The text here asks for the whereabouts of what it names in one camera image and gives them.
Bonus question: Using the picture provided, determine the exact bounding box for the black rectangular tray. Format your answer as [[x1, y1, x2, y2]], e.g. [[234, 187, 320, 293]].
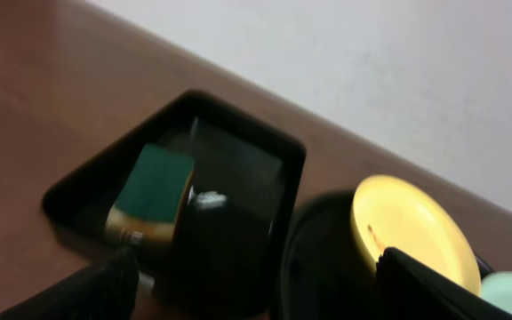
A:
[[43, 92, 306, 317]]

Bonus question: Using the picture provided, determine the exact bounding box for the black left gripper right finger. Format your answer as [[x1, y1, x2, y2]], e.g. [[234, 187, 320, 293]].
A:
[[376, 247, 512, 320]]

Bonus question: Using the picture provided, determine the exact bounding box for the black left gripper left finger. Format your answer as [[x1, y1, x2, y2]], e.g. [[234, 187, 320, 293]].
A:
[[0, 248, 139, 320]]

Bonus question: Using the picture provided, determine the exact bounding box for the yellow plate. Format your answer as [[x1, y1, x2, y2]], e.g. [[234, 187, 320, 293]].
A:
[[350, 174, 481, 296]]

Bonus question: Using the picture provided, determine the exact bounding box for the black round tray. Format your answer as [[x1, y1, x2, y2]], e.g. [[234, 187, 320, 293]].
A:
[[276, 190, 395, 320]]

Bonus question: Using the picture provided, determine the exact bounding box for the green and yellow sponge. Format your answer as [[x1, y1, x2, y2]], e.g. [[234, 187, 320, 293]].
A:
[[104, 144, 195, 245]]

